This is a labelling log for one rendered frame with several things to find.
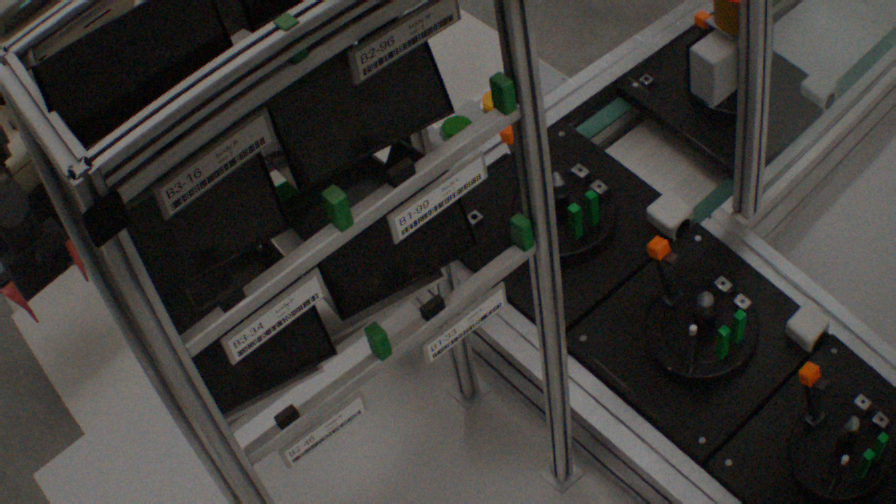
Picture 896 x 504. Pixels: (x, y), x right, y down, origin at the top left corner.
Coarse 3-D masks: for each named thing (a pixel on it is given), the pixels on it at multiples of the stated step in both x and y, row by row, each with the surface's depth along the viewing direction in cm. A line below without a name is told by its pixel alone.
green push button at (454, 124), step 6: (450, 120) 158; (456, 120) 157; (462, 120) 157; (468, 120) 157; (444, 126) 157; (450, 126) 157; (456, 126) 157; (462, 126) 157; (444, 132) 157; (450, 132) 156; (456, 132) 156
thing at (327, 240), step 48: (384, 0) 72; (336, 48) 72; (240, 96) 69; (192, 144) 68; (480, 144) 87; (384, 192) 84; (336, 240) 83; (480, 288) 98; (192, 336) 78; (336, 384) 94; (288, 432) 92
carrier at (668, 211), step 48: (576, 144) 153; (480, 192) 149; (576, 192) 145; (624, 192) 147; (672, 192) 143; (480, 240) 145; (576, 240) 141; (624, 240) 142; (672, 240) 142; (528, 288) 140; (576, 288) 139
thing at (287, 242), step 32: (416, 160) 104; (288, 192) 123; (320, 192) 122; (352, 192) 119; (416, 192) 97; (320, 224) 115; (384, 224) 97; (448, 224) 99; (352, 256) 97; (384, 256) 98; (416, 256) 99; (448, 256) 100; (352, 288) 98; (384, 288) 99
